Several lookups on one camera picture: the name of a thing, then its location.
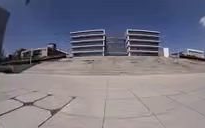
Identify wide concrete steps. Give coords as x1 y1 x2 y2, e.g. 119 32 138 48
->
21 55 205 76

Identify white banded twin-block building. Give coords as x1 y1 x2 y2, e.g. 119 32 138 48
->
69 28 162 58

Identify pale concrete slab plaza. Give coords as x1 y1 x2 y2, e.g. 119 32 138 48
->
0 71 205 128

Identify small white building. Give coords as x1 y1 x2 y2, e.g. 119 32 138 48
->
158 47 170 58

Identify low brown building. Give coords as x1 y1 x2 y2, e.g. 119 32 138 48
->
14 42 69 62

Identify pale pole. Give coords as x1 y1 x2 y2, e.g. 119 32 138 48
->
29 49 33 65

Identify low white building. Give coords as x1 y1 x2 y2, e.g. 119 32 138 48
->
179 48 205 59

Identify low retaining wall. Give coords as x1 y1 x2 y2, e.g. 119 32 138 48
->
171 53 205 64
0 55 68 74

